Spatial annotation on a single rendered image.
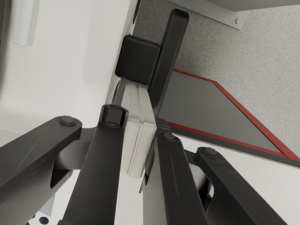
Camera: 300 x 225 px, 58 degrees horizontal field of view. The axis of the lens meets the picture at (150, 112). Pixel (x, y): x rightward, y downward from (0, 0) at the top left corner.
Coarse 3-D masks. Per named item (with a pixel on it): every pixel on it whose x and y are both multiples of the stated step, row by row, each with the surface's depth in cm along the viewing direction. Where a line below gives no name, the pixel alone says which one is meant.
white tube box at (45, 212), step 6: (48, 204) 36; (42, 210) 35; (48, 210) 36; (36, 216) 35; (42, 216) 35; (48, 216) 35; (30, 222) 36; (36, 222) 36; (42, 222) 36; (48, 222) 36
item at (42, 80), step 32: (64, 0) 23; (96, 0) 23; (64, 32) 24; (0, 64) 25; (32, 64) 25; (64, 64) 25; (0, 96) 26; (32, 96) 26; (64, 96) 26; (0, 128) 27; (32, 128) 27
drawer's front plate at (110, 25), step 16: (112, 0) 15; (128, 0) 15; (96, 16) 15; (112, 16) 15; (128, 16) 16; (96, 32) 15; (112, 32) 15; (128, 32) 20; (96, 48) 15; (112, 48) 15; (96, 64) 16; (112, 64) 16; (80, 80) 16; (96, 80) 16; (112, 80) 18; (80, 96) 16; (96, 96) 16; (112, 96) 22; (80, 112) 17; (96, 112) 17; (64, 192) 18; (64, 208) 19
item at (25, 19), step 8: (24, 0) 22; (32, 0) 22; (16, 8) 22; (24, 8) 22; (32, 8) 22; (16, 16) 22; (24, 16) 22; (32, 16) 22; (16, 24) 23; (24, 24) 23; (32, 24) 23; (16, 32) 23; (24, 32) 23; (32, 32) 23; (16, 40) 23; (24, 40) 23; (32, 40) 24
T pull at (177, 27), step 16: (176, 16) 16; (176, 32) 17; (128, 48) 17; (144, 48) 17; (160, 48) 17; (176, 48) 17; (128, 64) 17; (144, 64) 17; (160, 64) 17; (144, 80) 18; (160, 80) 18; (160, 96) 18
